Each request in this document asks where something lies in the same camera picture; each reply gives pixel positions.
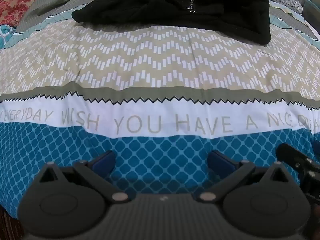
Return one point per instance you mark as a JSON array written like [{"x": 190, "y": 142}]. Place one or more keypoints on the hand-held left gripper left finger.
[{"x": 104, "y": 160}]

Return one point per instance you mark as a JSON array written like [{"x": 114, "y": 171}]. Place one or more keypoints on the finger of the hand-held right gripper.
[{"x": 294, "y": 155}]

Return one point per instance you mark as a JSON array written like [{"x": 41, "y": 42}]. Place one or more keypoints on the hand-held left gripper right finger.
[{"x": 220, "y": 162}]

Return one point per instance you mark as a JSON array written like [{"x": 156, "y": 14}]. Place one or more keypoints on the black pants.
[{"x": 225, "y": 7}]

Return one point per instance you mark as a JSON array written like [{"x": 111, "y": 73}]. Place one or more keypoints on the printed patterned blanket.
[{"x": 155, "y": 85}]

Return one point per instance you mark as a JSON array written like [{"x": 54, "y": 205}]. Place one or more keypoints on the teal white patterned cloth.
[{"x": 5, "y": 35}]

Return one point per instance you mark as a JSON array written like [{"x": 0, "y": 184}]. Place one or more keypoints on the red floral cloth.
[{"x": 17, "y": 2}]

